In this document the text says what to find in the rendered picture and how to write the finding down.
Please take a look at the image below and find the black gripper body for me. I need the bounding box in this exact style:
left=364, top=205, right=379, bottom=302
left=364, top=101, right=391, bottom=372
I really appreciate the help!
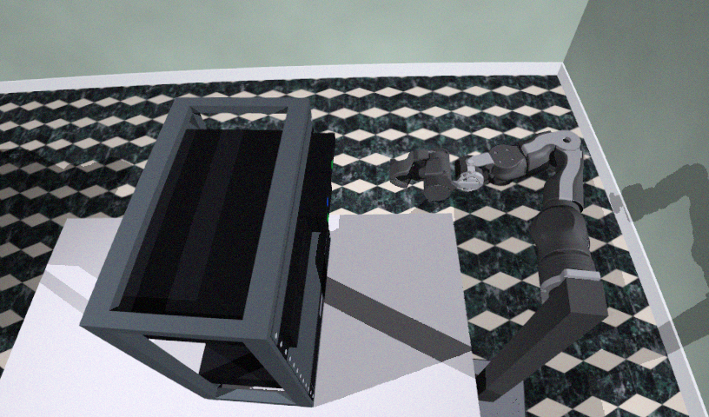
left=419, top=148, right=479, bottom=201

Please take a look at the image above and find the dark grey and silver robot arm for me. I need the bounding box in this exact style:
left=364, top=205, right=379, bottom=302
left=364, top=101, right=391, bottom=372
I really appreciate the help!
left=454, top=130, right=600, bottom=304

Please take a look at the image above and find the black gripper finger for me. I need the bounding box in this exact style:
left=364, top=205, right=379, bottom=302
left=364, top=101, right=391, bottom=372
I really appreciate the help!
left=390, top=149, right=434, bottom=180
left=390, top=165, right=423, bottom=189

